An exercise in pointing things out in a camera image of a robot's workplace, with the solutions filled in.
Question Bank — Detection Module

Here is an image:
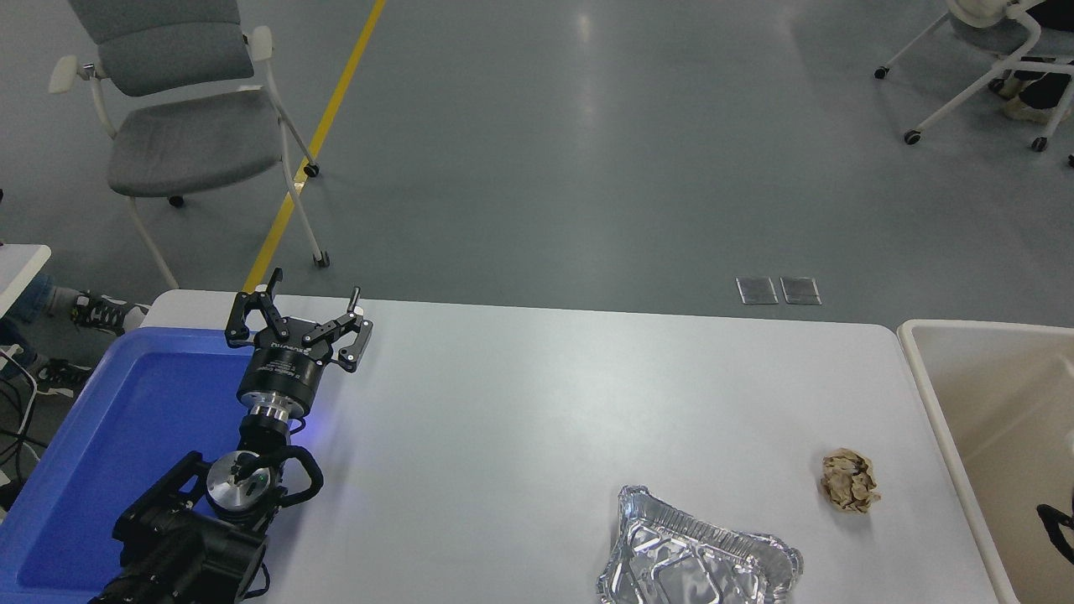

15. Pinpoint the blue plastic tray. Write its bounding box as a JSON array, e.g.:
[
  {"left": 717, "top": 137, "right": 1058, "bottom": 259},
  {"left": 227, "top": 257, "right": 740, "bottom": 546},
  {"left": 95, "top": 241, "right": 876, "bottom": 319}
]
[{"left": 0, "top": 325, "right": 261, "bottom": 604}]

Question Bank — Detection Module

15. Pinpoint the silver foil tray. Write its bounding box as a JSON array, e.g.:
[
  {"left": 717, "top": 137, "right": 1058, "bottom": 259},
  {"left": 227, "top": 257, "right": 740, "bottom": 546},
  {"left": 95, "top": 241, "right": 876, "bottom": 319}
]
[{"left": 597, "top": 485, "right": 805, "bottom": 604}]

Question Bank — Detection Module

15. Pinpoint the grey chair with white frame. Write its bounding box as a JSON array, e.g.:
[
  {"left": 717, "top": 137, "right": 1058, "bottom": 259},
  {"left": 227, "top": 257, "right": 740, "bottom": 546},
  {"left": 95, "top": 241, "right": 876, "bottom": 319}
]
[{"left": 48, "top": 0, "right": 331, "bottom": 290}]

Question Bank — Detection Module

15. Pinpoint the person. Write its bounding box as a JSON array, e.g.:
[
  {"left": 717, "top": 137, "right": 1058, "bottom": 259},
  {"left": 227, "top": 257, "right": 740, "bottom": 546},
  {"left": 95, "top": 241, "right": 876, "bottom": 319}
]
[
  {"left": 0, "top": 270, "right": 152, "bottom": 397},
  {"left": 990, "top": 0, "right": 1074, "bottom": 125}
]

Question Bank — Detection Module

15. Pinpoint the small white table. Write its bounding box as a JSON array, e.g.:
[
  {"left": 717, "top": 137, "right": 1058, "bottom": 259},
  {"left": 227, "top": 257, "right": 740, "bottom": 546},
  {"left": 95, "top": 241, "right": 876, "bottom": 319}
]
[{"left": 0, "top": 243, "right": 53, "bottom": 318}]

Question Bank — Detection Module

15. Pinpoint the white cable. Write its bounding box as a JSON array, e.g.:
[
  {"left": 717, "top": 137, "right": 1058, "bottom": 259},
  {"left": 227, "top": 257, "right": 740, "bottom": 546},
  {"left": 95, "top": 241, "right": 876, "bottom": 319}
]
[{"left": 0, "top": 344, "right": 39, "bottom": 479}]

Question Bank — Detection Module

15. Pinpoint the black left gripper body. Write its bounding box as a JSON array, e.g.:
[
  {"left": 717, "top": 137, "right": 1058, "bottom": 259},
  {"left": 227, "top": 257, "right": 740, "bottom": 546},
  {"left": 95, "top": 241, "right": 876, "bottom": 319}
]
[{"left": 237, "top": 319, "right": 335, "bottom": 416}]

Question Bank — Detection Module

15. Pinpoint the white wheeled chair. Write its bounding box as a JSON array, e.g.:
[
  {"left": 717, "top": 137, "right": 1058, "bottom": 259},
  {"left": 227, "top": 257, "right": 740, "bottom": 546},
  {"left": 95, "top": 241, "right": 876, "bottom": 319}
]
[{"left": 873, "top": 0, "right": 1074, "bottom": 154}]

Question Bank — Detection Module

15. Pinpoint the large pale bin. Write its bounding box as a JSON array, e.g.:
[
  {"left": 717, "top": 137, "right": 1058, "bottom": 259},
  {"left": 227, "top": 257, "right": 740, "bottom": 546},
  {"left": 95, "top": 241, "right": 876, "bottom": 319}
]
[{"left": 897, "top": 319, "right": 1074, "bottom": 604}]

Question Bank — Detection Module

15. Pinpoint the crumpled tan paper ball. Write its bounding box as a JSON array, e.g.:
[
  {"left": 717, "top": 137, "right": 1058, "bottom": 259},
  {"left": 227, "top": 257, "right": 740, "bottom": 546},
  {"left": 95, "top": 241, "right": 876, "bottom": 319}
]
[{"left": 821, "top": 449, "right": 882, "bottom": 514}]

